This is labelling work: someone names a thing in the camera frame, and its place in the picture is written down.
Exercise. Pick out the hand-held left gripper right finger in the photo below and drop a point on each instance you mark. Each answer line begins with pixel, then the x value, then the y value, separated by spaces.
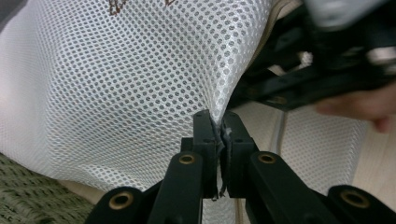
pixel 238 165

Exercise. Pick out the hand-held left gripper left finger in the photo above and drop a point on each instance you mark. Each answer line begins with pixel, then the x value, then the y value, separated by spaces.
pixel 208 168

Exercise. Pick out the white mesh laundry bag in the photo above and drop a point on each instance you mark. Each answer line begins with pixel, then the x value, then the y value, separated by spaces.
pixel 124 93

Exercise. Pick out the green woven basket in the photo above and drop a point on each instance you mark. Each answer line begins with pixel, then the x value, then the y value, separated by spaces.
pixel 28 193

